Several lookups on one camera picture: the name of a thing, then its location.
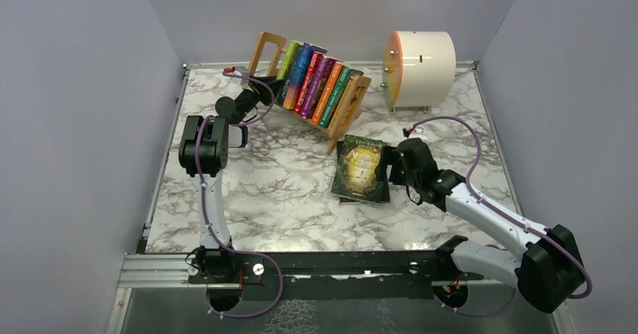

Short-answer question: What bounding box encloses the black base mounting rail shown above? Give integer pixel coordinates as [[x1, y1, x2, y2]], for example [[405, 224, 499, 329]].
[[187, 249, 483, 302]]

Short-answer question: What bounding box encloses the black bottom book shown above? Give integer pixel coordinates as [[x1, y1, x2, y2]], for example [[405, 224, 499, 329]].
[[336, 141, 390, 205]]

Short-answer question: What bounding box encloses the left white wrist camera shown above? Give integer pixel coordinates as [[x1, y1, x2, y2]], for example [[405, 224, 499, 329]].
[[223, 66, 250, 85]]

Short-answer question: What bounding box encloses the green 104-storey treehouse book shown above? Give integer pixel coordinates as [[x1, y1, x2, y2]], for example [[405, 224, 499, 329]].
[[318, 66, 363, 128]]

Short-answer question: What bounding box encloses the orange 78-storey treehouse book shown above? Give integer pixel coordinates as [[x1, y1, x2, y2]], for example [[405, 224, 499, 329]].
[[311, 61, 345, 126]]

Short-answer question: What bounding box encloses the dark green forest cover book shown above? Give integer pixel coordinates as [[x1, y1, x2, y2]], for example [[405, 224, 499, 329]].
[[331, 135, 387, 204]]

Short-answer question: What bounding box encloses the orange Huckleberry Finn book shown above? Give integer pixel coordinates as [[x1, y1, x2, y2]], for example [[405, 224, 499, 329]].
[[338, 75, 366, 128]]

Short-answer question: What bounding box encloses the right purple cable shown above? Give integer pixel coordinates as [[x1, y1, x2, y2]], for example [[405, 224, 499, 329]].
[[403, 116, 594, 319]]

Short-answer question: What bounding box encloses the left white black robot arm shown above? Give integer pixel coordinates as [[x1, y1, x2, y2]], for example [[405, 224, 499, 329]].
[[178, 76, 284, 283]]

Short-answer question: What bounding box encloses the aluminium table frame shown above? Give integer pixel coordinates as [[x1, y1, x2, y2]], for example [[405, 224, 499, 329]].
[[108, 64, 575, 333]]

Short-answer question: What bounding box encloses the red 13-storey treehouse book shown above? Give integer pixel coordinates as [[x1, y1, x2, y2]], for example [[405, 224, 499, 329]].
[[293, 50, 324, 115]]

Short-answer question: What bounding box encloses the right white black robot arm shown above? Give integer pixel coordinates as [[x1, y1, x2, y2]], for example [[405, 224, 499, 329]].
[[377, 138, 586, 314]]

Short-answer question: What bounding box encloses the white cylindrical drum box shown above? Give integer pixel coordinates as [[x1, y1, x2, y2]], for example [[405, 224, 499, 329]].
[[381, 31, 457, 114]]

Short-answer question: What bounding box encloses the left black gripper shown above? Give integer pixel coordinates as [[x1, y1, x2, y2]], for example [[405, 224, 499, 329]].
[[235, 75, 283, 123]]

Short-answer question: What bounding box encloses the lime green 65-storey treehouse book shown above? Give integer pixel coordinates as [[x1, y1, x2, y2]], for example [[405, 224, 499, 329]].
[[277, 40, 303, 80]]

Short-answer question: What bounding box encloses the purple 117-storey treehouse book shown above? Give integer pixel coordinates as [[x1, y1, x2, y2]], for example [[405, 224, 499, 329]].
[[299, 56, 339, 118]]

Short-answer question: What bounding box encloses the wooden book rack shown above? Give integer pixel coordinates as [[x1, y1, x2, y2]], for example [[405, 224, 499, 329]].
[[248, 31, 371, 155]]

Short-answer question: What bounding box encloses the blue sunset cover book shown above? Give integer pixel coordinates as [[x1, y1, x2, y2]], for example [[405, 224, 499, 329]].
[[282, 43, 327, 110]]

